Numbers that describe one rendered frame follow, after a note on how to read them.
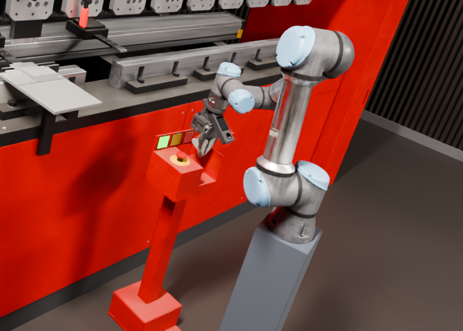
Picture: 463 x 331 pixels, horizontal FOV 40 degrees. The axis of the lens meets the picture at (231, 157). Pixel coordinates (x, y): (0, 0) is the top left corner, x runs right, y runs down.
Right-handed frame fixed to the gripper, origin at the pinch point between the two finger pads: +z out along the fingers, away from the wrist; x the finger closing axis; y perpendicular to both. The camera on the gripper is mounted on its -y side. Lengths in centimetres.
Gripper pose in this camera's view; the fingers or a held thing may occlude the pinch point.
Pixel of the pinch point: (202, 155)
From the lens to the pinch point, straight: 227.6
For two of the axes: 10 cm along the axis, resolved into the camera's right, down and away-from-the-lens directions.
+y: -6.7, -5.7, 4.8
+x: -6.7, 1.6, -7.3
